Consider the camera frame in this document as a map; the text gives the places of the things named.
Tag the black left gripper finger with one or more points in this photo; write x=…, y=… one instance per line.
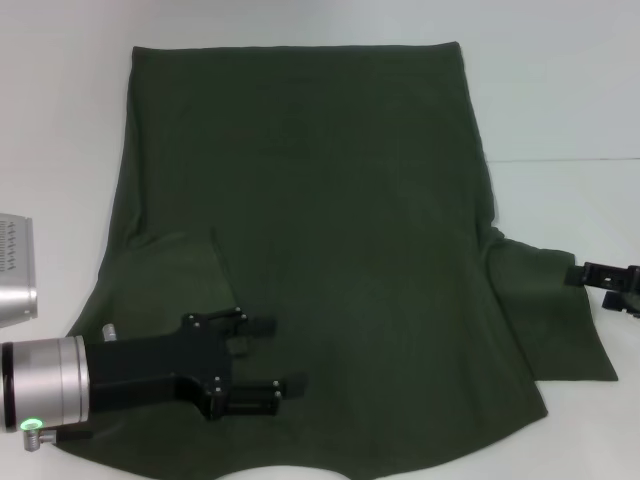
x=260, y=327
x=250, y=400

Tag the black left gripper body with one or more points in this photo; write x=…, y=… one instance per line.
x=150, y=367

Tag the dark green shirt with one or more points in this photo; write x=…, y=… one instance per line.
x=340, y=175

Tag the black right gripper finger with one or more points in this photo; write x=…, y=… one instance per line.
x=610, y=277
x=625, y=304

